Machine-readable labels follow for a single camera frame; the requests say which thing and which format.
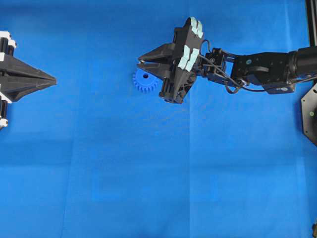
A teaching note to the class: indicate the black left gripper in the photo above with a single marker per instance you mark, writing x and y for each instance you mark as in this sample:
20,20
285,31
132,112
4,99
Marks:
20,79

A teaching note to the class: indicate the small blue plastic gear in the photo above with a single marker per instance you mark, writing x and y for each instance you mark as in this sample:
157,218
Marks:
144,82

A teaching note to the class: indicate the blue cloth mat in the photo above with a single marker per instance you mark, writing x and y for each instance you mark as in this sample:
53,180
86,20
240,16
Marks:
93,157

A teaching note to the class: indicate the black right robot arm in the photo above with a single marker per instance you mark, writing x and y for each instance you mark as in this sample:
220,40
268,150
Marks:
275,73

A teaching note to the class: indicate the black aluminium frame post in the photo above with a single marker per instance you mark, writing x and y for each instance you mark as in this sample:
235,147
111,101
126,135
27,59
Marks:
311,10

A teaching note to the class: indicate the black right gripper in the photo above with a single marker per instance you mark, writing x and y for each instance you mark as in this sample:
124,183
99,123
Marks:
180,55

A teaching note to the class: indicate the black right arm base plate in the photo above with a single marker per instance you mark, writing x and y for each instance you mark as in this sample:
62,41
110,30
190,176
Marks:
309,114

